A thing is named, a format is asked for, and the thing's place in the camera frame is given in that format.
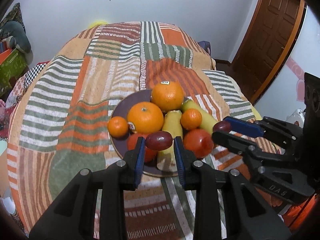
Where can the purple round plate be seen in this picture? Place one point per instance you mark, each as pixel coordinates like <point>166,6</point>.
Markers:
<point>120,144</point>

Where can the checkered black white cloth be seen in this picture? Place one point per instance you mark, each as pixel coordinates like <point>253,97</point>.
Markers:
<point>32,73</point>

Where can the green storage box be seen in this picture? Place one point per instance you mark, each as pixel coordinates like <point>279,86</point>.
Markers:
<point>13,64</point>

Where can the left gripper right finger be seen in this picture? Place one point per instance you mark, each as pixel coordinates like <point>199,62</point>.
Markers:
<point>247,214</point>

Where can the large orange with sticker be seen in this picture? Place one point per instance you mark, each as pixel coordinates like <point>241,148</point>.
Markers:
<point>167,95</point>

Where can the grey plush toy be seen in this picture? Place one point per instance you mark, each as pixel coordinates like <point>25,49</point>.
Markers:
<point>13,34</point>

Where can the small tangerine front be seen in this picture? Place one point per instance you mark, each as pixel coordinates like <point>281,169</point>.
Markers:
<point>117,127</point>

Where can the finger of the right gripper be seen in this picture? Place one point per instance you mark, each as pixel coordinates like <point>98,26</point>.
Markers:
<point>243,127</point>
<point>237,145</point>

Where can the yellow pillow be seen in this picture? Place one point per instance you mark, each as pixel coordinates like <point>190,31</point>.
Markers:
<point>97,23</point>

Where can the small tangerine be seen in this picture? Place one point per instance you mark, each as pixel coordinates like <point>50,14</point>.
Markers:
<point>191,119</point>
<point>117,127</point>

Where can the dark red grape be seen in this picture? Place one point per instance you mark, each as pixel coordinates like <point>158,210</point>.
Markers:
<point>222,126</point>
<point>159,141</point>

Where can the purple bag on floor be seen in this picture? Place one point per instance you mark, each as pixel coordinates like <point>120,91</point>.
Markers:
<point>205,45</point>

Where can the brown wooden door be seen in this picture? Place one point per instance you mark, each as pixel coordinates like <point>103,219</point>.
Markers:
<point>267,44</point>

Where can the camouflage cushion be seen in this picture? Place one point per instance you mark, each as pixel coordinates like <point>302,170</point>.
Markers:
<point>14,14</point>

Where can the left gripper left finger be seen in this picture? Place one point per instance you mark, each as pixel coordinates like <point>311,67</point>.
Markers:
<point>72,213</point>

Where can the yellow corn cob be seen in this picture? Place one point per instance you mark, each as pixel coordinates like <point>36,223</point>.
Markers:
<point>166,159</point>
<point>207,122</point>

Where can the striped patchwork blanket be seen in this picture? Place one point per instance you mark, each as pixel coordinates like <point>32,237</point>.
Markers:
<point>59,125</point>

